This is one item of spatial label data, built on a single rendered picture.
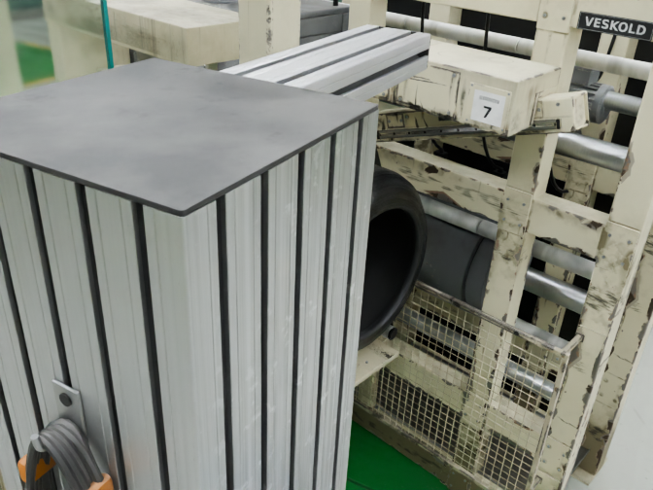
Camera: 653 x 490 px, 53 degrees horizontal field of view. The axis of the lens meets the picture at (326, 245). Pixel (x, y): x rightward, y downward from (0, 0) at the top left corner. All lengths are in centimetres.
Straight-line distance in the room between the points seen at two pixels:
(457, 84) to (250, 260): 142
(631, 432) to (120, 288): 321
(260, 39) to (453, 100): 55
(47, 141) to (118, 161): 6
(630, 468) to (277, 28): 241
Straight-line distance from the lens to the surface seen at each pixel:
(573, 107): 183
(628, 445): 343
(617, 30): 195
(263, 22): 188
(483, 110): 178
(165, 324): 41
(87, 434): 56
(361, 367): 219
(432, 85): 185
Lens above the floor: 219
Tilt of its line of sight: 29 degrees down
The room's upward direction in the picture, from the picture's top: 3 degrees clockwise
